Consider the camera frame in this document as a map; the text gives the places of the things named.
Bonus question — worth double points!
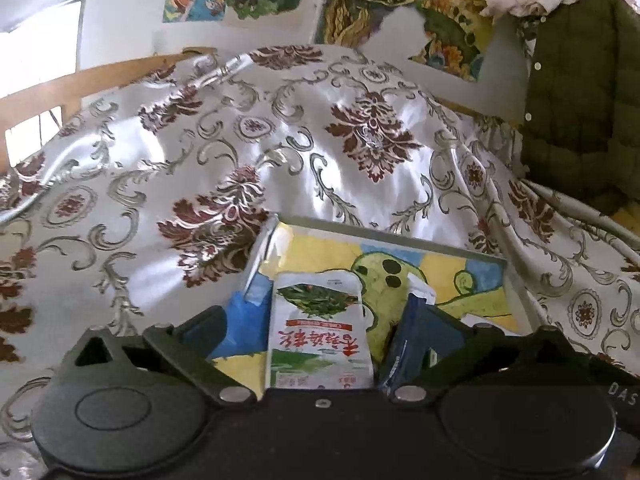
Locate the dark blue snack packet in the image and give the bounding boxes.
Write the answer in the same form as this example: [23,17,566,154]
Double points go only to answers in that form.
[377,292,437,397]

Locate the wooden furniture frame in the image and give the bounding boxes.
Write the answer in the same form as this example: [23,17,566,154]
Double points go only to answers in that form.
[0,47,213,173]

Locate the green quilted jacket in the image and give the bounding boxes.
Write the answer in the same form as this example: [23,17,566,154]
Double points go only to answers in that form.
[519,0,640,217]

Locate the colourful torn wall poster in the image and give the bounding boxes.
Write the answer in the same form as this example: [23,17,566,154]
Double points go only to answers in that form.
[314,0,507,82]

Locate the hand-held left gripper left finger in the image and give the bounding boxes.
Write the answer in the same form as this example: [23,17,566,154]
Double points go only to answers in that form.
[59,305,257,405]

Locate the white floral patterned cloth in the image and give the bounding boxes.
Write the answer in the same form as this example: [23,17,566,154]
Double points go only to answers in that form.
[0,44,640,461]

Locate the cartoon painted storage box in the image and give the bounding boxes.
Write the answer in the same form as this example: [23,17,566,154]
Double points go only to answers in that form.
[210,215,527,392]

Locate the window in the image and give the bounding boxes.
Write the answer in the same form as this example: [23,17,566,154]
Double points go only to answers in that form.
[0,0,88,153]

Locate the white green snack packet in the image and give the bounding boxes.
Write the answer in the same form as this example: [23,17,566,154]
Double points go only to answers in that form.
[266,269,377,391]

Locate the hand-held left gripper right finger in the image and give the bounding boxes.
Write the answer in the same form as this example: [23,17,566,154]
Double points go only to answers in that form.
[394,306,587,404]

